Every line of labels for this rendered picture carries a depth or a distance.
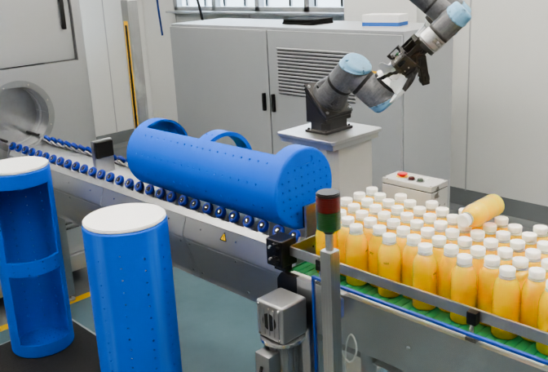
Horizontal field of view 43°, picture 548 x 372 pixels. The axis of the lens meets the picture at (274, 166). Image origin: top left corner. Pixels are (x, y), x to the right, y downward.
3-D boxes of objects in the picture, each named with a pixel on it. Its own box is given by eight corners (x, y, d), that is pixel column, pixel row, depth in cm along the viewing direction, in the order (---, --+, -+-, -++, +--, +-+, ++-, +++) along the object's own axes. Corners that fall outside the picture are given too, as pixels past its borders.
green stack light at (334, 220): (327, 222, 184) (327, 204, 183) (346, 227, 180) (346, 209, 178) (311, 228, 180) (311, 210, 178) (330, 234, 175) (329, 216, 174)
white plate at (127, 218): (167, 225, 223) (167, 228, 223) (164, 199, 249) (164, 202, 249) (78, 235, 218) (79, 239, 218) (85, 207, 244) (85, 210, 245)
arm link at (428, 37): (439, 36, 219) (449, 47, 212) (429, 46, 221) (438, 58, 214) (426, 22, 215) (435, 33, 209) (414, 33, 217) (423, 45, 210)
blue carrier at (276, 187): (184, 174, 309) (177, 111, 300) (334, 214, 248) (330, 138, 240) (130, 192, 290) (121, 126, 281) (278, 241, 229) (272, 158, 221)
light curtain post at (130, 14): (161, 308, 391) (130, -1, 345) (168, 312, 387) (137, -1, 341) (153, 312, 387) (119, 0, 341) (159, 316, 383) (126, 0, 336)
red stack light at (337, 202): (327, 204, 183) (326, 190, 182) (346, 209, 178) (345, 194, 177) (311, 210, 178) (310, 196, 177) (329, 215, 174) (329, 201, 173)
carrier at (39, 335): (-1, 347, 328) (36, 365, 312) (-32, 170, 304) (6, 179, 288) (50, 322, 350) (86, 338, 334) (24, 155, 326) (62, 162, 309)
